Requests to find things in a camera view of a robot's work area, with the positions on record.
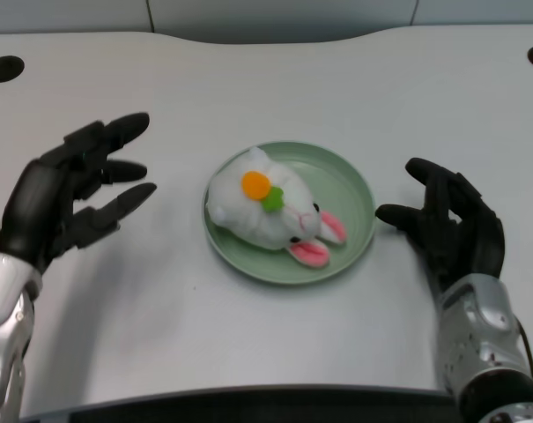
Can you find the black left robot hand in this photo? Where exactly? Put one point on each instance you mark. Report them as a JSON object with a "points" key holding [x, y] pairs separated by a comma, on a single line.
{"points": [[72, 189]]}

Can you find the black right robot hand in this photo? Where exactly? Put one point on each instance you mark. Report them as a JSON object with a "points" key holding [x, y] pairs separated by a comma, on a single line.
{"points": [[460, 233]]}

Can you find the white rabbit plush doll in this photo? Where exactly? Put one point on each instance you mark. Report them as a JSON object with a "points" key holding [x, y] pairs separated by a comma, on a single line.
{"points": [[270, 207]]}

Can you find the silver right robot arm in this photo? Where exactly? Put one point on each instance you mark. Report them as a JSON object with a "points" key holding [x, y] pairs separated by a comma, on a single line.
{"points": [[482, 343]]}

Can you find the green round plate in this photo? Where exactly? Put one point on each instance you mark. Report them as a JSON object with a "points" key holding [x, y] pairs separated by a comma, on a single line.
{"points": [[350, 194]]}

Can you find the black robot torso edge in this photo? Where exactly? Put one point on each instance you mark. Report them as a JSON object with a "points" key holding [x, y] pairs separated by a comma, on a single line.
{"points": [[257, 405]]}

